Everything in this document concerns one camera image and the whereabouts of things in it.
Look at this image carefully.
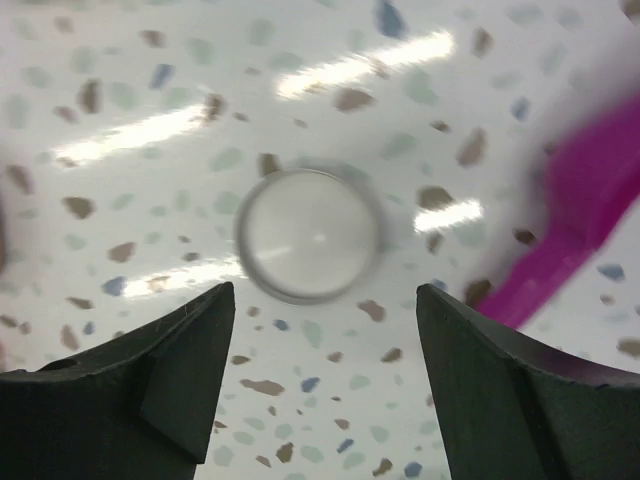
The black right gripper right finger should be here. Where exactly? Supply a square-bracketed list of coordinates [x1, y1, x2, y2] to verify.
[416, 284, 639, 479]

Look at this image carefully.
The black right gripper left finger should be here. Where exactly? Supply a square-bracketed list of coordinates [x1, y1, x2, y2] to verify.
[1, 282, 235, 480]

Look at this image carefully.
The magenta plastic scoop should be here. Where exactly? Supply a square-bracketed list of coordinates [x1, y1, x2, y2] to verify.
[477, 95, 639, 328]

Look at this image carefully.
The round silver jar lid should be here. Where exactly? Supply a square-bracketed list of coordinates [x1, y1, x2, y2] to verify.
[234, 168, 384, 306]

